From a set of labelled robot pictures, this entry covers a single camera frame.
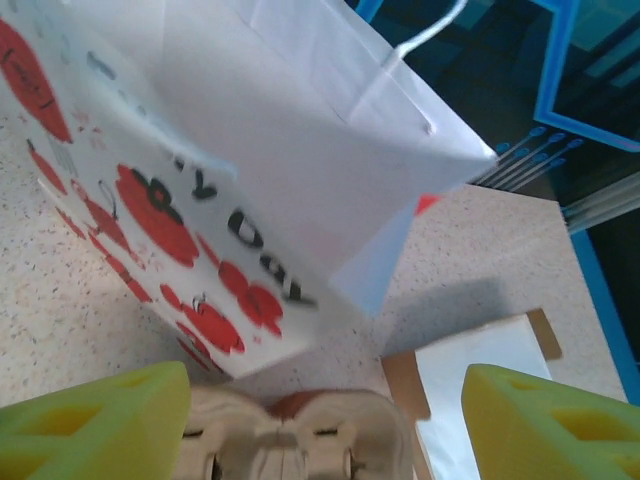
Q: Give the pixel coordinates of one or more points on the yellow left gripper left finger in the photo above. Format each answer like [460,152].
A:
[100,430]

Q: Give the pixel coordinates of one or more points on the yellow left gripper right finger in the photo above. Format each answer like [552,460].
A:
[550,435]

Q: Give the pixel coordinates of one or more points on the brown pulp cup carrier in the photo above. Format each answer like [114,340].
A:
[300,450]

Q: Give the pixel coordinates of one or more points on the white paper napkin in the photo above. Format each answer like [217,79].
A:
[480,350]

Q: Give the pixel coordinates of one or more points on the brown cardboard sheet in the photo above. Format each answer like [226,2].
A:
[405,385]

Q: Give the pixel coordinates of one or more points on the white red printed paper bag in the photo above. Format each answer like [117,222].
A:
[300,125]

